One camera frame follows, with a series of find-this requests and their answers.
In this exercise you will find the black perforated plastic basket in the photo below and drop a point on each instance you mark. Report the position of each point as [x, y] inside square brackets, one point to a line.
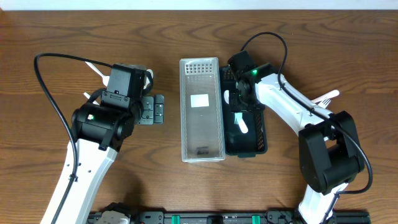
[237, 143]

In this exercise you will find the pale green fork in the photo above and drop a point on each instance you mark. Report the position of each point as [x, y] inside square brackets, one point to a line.
[238, 119]

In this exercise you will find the white label in basket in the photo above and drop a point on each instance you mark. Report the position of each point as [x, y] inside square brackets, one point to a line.
[198, 101]

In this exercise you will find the white fork top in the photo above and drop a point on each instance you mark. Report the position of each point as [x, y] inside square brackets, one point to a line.
[330, 95]

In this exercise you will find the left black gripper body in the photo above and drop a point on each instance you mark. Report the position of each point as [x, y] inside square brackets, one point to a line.
[135, 102]

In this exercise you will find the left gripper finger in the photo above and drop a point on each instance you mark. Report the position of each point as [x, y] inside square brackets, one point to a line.
[147, 115]
[158, 109]

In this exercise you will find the white fork diagonal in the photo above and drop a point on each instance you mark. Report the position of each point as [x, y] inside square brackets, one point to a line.
[324, 103]

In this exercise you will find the clear perforated plastic basket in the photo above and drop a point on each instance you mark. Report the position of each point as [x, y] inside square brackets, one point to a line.
[202, 132]

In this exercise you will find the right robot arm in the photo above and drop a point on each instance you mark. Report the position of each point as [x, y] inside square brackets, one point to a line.
[328, 153]

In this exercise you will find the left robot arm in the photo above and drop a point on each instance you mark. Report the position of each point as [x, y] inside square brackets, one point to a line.
[99, 128]

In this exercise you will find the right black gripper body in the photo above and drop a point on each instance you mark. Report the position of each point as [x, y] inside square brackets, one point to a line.
[240, 104]

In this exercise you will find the white spoon crossing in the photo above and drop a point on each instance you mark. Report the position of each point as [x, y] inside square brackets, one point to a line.
[149, 80]

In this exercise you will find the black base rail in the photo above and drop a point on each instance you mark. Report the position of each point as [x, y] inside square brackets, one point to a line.
[121, 213]

